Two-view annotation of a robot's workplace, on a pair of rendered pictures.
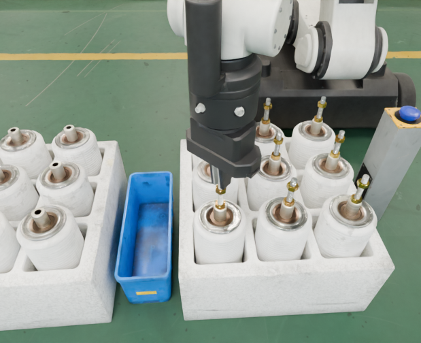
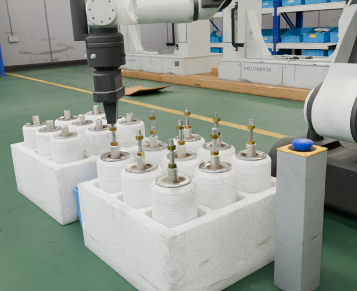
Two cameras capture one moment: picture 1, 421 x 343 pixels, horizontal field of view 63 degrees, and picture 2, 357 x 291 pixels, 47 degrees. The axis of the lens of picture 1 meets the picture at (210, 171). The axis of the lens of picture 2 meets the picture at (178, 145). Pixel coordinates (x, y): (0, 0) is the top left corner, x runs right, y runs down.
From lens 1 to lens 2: 0.93 m
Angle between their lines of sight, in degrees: 54
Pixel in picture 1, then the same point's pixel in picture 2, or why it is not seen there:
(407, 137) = (287, 163)
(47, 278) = (48, 162)
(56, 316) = (47, 201)
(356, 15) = (347, 73)
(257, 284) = (104, 212)
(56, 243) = (57, 142)
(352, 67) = (333, 120)
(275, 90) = not seen: hidden behind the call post
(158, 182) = not seen: hidden behind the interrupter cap
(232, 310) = (101, 247)
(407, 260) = not seen: outside the picture
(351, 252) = (157, 215)
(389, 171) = (285, 209)
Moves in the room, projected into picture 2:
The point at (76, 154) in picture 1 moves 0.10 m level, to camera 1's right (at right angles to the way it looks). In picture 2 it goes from (121, 127) to (136, 133)
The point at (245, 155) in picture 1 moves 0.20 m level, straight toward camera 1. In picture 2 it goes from (102, 90) to (9, 101)
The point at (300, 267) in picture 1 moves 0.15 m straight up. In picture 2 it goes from (124, 208) to (118, 142)
